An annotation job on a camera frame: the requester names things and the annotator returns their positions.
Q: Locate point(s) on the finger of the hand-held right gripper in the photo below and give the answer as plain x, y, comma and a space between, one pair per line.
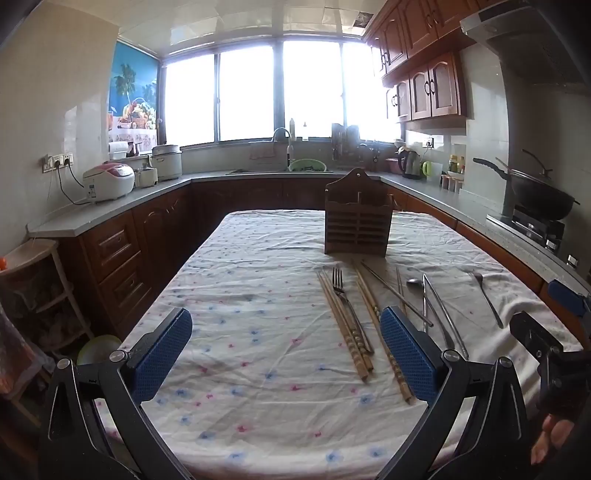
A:
531, 327
568, 297

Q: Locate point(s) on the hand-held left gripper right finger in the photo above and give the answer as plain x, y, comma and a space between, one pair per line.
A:
411, 355

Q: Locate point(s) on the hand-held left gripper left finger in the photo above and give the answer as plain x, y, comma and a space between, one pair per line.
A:
166, 350

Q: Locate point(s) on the metal spoon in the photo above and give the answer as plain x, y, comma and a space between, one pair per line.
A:
413, 281
489, 300

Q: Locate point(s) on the wooden utensil holder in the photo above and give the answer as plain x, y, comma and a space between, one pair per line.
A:
358, 221

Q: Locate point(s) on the person's right hand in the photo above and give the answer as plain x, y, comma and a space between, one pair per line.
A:
551, 436

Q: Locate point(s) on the green trash bin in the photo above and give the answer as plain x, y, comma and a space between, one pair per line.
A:
99, 348

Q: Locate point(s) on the metal fork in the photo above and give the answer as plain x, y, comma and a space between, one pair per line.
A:
353, 314

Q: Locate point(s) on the gas stove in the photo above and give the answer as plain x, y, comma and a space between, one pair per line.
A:
531, 226

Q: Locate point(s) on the white floral tablecloth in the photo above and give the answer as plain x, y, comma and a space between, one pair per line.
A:
258, 323

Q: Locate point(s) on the black wok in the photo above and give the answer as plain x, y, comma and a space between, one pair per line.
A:
545, 198

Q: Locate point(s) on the wooden lower cabinets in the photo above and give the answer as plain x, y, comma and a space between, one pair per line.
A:
138, 240

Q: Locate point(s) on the glass wok lid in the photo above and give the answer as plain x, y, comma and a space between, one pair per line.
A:
531, 173

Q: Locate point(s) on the plastic shelf rack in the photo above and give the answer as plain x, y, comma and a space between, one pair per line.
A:
41, 295

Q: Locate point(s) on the wooden spatula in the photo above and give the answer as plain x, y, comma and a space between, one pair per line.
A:
503, 165

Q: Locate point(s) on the grey kitchen countertop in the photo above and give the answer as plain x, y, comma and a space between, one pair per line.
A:
92, 212

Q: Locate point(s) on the spice jar set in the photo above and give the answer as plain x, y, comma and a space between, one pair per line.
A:
451, 182

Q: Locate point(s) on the small white cooker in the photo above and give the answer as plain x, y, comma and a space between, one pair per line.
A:
147, 174

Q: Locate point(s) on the white and pink rice cooker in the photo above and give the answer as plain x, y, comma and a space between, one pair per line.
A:
108, 182

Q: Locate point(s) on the white slow cooker pot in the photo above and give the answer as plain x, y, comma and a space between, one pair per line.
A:
167, 161

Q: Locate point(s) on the pink container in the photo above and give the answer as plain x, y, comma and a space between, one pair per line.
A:
392, 166

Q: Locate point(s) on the steel electric kettle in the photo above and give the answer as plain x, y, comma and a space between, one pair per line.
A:
410, 164

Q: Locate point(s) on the kitchen sink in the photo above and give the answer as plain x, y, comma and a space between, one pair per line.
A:
258, 172

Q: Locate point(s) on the paper towel roll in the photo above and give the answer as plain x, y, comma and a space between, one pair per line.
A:
118, 150

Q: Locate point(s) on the green colander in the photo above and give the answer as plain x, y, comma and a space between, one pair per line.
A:
307, 165

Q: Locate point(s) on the pink dishcloth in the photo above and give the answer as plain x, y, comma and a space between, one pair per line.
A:
263, 152

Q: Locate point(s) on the dish drying rack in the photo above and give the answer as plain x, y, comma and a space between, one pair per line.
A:
346, 143

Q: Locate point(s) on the chrome sink faucet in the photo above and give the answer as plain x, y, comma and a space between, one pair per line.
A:
282, 138

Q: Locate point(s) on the tall bottle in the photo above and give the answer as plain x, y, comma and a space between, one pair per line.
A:
292, 129

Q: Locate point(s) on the range hood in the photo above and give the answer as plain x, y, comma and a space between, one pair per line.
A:
531, 41

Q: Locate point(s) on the large kitchen window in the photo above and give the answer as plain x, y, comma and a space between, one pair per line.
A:
277, 92

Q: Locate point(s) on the small wall outlet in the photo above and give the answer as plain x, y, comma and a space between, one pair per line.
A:
429, 142

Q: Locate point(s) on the white wall outlet strip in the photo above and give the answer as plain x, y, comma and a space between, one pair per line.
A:
57, 161

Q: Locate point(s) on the wooden wall cabinets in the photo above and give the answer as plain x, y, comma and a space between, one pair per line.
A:
429, 87

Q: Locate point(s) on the tropical fruit wall poster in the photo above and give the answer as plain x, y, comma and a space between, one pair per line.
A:
134, 92

